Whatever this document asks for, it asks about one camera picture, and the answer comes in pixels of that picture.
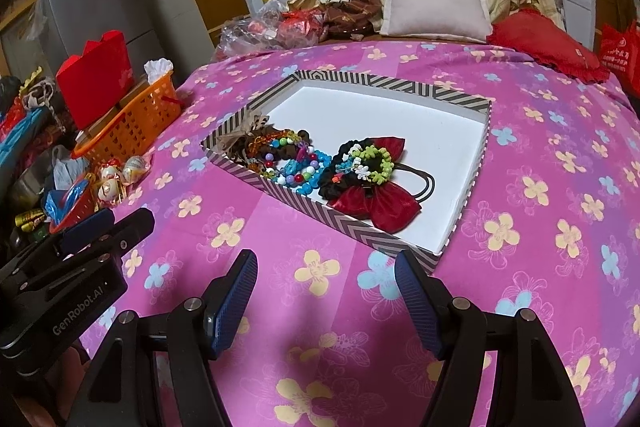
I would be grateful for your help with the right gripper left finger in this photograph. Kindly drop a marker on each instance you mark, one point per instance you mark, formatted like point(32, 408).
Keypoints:
point(226, 300)

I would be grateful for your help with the black scrunchie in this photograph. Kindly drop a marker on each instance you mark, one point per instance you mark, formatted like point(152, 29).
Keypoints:
point(336, 179)

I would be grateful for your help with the white pillow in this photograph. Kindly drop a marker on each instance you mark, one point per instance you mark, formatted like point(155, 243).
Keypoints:
point(466, 20)

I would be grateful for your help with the red shopping bag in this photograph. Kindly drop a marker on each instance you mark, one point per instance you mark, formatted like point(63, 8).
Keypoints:
point(619, 52)

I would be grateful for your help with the striped hexagonal tray box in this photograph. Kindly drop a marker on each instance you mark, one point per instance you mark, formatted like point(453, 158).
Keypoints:
point(429, 144)

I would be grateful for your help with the red gift bag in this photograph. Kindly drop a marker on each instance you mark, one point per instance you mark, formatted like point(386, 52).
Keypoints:
point(94, 81)

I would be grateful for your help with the clear plastic bag of sweets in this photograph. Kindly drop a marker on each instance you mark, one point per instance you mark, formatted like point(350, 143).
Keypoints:
point(273, 27)

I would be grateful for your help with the leopard print bow scrunchie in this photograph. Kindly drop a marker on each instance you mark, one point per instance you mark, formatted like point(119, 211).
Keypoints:
point(259, 146)

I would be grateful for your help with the orange plastic basket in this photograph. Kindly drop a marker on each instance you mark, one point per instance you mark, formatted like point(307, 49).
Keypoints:
point(134, 128)

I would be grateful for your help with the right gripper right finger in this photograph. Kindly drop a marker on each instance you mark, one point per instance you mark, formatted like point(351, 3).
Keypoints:
point(427, 300)

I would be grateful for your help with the grey refrigerator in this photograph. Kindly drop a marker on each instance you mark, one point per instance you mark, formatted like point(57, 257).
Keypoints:
point(153, 29)

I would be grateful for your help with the wrapped egg red foil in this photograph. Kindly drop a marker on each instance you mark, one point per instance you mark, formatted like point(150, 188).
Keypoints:
point(110, 193)

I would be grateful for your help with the wrapped egg upper red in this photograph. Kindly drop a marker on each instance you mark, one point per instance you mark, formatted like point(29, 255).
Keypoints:
point(110, 170)

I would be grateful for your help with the wrapped egg silver foil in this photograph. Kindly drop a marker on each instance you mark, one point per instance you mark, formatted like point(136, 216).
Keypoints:
point(134, 170)

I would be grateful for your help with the red cushion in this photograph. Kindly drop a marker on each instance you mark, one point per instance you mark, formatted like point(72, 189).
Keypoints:
point(528, 31)

